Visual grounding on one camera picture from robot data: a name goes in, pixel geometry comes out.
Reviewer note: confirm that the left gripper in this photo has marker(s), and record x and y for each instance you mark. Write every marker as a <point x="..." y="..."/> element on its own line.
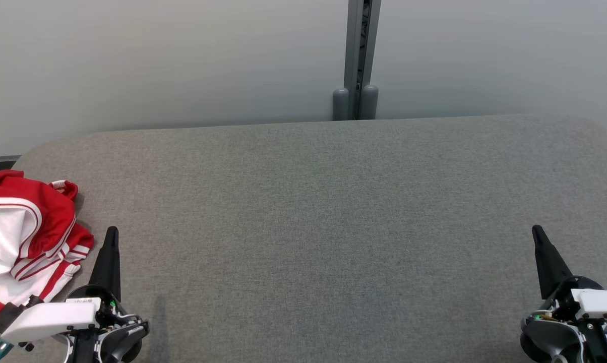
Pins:
<point x="51" y="320"/>

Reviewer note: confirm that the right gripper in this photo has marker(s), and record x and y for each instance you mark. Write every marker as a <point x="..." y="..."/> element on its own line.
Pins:
<point x="601" y="305"/>

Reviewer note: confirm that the grey cylindrical post foot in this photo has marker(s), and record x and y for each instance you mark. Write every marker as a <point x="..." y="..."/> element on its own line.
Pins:
<point x="369" y="103"/>
<point x="341" y="106"/>

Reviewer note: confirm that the red white basketball jersey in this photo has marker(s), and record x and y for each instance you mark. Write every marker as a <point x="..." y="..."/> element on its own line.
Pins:
<point x="1" y="237"/>

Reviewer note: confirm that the grey metal partition post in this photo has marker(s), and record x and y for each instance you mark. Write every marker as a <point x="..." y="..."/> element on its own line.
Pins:
<point x="354" y="50"/>

